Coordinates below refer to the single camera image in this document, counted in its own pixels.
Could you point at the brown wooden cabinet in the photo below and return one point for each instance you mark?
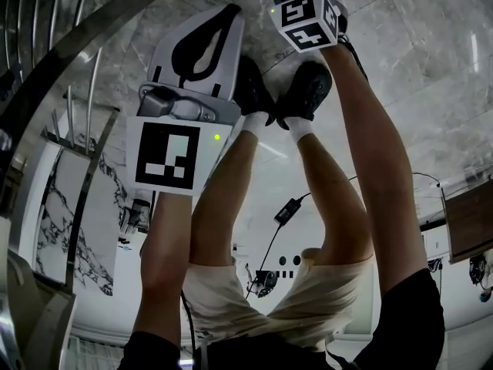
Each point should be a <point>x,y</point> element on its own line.
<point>470,222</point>

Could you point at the person's right white sock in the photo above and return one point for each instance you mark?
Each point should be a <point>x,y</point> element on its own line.
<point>300,129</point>

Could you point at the person's left leg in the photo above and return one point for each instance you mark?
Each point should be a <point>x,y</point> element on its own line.
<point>219,206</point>

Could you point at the person's right forearm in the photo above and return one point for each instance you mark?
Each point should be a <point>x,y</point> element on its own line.
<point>358,129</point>

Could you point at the person's leg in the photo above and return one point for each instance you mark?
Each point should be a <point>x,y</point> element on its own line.
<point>339,206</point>
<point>219,206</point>

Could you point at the person's pale shorts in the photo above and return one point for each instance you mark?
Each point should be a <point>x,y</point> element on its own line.
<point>231,303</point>

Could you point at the black and white device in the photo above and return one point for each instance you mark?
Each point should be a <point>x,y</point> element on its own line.
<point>265,280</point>

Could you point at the person's black shirt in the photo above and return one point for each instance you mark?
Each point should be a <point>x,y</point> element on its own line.
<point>408,314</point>

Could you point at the person's right black shoe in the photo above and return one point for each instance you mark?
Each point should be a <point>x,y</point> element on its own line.
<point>308,87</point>

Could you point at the person's white sock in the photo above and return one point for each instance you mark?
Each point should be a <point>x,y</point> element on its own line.
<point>300,129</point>
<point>255,123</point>

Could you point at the person's black shoe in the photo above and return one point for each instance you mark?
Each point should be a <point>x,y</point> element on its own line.
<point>308,87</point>
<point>252,87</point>

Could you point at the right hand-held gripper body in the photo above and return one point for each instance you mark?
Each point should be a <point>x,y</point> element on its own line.
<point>298,12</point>

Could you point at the person's left white sock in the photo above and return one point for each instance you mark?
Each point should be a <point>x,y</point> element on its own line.
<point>255,123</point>

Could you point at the person's left forearm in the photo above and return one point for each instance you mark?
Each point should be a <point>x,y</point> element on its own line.
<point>165,264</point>

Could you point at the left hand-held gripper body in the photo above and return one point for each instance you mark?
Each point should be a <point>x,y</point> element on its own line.
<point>169,106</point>

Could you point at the black power adapter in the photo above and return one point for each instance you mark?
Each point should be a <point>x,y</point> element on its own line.
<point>288,211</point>

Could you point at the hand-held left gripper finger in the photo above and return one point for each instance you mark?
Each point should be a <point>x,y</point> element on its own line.
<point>163,60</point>
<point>231,71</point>

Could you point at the person's left black shoe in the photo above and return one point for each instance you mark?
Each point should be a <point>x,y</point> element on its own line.
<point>252,87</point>

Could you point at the person's right leg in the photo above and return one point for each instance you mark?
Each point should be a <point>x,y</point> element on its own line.
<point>339,206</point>

